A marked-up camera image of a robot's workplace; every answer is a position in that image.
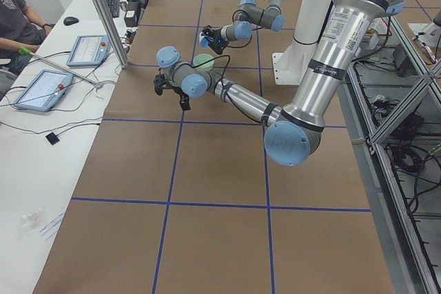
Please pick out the aluminium frame post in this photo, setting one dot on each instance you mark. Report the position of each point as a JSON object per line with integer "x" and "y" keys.
{"x": 110, "y": 28}

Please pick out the aluminium frame rack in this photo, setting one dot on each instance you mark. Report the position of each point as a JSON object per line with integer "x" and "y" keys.
{"x": 396, "y": 80}

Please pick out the black box with label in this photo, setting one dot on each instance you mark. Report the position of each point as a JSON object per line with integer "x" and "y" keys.
{"x": 132, "y": 14}

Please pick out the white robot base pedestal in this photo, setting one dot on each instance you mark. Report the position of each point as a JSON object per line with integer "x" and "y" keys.
{"x": 290, "y": 66}

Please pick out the small black square device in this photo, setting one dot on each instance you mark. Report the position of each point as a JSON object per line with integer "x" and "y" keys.
{"x": 52, "y": 138}

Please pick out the blue teach pendant far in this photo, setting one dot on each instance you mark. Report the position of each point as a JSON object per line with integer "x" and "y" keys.
{"x": 88, "y": 51}

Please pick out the light blue plastic cup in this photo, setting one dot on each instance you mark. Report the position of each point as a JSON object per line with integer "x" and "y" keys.
{"x": 203, "y": 41}

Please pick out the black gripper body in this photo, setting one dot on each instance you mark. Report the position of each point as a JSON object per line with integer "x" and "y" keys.
{"x": 215, "y": 36}
{"x": 178, "y": 92}

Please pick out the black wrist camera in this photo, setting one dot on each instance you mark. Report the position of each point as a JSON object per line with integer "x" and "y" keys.
{"x": 184, "y": 102}

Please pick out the black computer mouse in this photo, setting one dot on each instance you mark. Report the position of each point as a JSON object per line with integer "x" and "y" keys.
{"x": 68, "y": 21}

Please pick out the blue teach pendant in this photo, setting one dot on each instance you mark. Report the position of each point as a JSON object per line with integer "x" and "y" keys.
{"x": 88, "y": 51}
{"x": 44, "y": 91}

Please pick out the green handled metal rod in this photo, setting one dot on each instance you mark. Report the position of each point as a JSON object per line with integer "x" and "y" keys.
{"x": 26, "y": 51}

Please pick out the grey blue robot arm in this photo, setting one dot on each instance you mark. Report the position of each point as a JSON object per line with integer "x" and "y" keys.
{"x": 245, "y": 16}
{"x": 293, "y": 131}

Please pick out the seated person grey shirt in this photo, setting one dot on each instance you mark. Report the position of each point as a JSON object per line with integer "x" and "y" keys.
{"x": 21, "y": 27}

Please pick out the light green ceramic bowl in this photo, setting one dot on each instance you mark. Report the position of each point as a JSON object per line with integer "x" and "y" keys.
{"x": 203, "y": 62}

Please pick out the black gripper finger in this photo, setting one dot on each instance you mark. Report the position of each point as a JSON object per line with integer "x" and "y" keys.
{"x": 207, "y": 30}
{"x": 158, "y": 84}

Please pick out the blue teach pendant near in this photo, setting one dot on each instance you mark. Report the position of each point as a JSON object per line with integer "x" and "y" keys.
{"x": 44, "y": 91}

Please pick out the clear plastic bag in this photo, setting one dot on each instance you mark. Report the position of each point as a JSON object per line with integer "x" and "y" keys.
{"x": 31, "y": 222}

